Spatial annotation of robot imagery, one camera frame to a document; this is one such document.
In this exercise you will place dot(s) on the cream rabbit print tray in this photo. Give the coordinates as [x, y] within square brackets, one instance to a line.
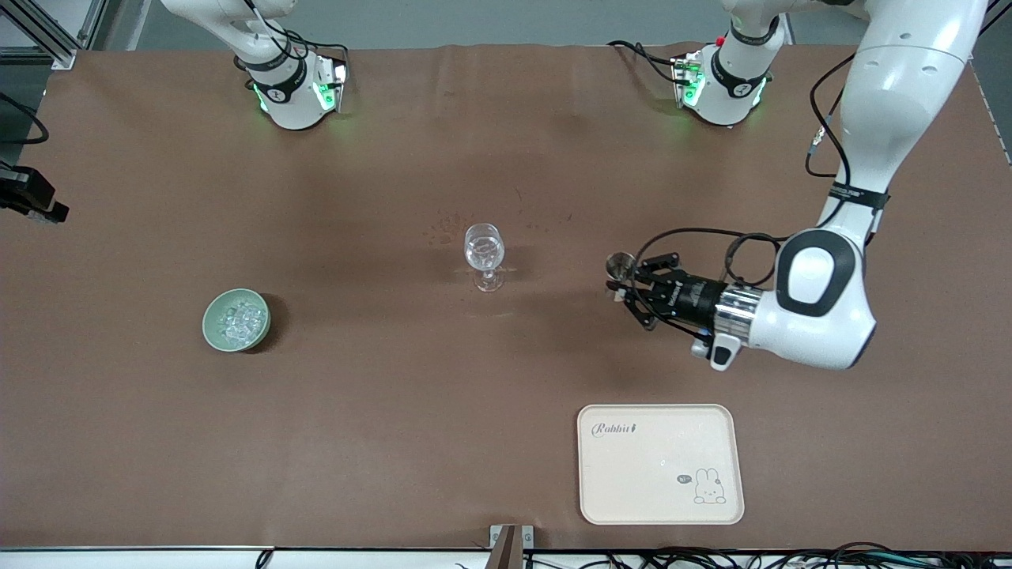
[660, 466]

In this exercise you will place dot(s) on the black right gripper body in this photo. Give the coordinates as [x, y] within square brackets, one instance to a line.
[24, 192]

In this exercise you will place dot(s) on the aluminium frame post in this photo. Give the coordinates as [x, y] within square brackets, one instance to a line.
[59, 57]

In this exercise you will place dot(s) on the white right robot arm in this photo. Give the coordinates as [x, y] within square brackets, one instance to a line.
[292, 95]

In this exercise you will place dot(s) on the steel double jigger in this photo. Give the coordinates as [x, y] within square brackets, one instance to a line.
[619, 264]

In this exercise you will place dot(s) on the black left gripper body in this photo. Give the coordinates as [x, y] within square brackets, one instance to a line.
[689, 296]

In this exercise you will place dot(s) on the pale green ceramic bowl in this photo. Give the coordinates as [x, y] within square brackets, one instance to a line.
[212, 324]

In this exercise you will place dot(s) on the clear ice cubes pile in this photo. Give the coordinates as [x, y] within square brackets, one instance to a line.
[241, 322]

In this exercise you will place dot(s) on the brown table cover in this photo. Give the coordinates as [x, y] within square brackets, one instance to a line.
[316, 435]

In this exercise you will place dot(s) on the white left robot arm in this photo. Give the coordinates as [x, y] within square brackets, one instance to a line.
[901, 111]

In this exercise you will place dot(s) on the clear wine glass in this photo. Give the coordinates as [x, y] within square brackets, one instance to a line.
[484, 253]

